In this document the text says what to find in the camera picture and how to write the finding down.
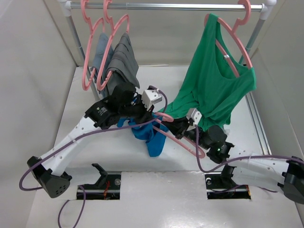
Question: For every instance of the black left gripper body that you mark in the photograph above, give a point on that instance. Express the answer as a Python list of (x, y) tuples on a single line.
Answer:
[(137, 110)]

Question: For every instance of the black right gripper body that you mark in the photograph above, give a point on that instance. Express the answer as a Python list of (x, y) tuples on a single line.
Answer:
[(182, 130)]

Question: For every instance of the blue t shirt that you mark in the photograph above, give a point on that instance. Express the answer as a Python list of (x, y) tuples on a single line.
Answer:
[(154, 140)]

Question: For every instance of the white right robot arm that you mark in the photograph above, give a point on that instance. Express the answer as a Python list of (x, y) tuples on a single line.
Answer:
[(241, 167)]

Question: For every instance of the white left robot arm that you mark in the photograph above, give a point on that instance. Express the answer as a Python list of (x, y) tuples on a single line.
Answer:
[(51, 169)]

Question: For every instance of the green t shirt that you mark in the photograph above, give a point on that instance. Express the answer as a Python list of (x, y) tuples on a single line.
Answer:
[(210, 85)]

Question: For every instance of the grey folded cloth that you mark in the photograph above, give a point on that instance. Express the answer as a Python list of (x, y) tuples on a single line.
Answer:
[(123, 65)]

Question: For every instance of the light blue cloth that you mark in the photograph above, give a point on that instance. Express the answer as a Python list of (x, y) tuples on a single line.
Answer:
[(99, 53)]

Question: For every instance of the metal clothes rack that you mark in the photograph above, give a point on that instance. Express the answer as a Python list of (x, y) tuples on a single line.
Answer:
[(163, 34)]

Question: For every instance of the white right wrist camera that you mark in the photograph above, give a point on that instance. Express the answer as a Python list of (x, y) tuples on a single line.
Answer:
[(194, 116)]

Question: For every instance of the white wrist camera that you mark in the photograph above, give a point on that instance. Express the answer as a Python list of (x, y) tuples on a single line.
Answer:
[(194, 116), (150, 97)]

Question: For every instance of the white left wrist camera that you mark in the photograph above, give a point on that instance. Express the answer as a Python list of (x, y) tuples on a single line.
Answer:
[(150, 97)]

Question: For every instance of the aluminium rail right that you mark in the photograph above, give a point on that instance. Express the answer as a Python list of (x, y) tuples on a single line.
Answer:
[(258, 126)]

